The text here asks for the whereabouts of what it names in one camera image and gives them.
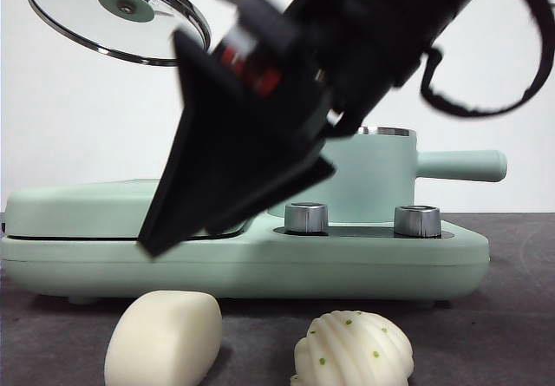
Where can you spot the mint green breakfast machine base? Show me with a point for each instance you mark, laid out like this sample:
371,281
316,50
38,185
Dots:
303,273

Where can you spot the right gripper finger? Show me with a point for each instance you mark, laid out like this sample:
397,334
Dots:
217,152
295,186

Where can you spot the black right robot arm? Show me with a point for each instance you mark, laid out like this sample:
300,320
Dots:
390,21

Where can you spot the silver control knob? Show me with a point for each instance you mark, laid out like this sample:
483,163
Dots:
305,219
416,221

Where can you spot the ridged white bun green dots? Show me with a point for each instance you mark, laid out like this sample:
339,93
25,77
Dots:
351,355

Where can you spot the glass pot lid green knob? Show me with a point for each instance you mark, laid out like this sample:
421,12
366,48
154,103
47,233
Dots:
126,8

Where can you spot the smooth white steamed bun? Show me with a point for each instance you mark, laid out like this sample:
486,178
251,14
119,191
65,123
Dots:
160,342

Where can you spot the mint green griddle cover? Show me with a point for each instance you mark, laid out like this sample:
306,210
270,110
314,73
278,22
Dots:
86,212

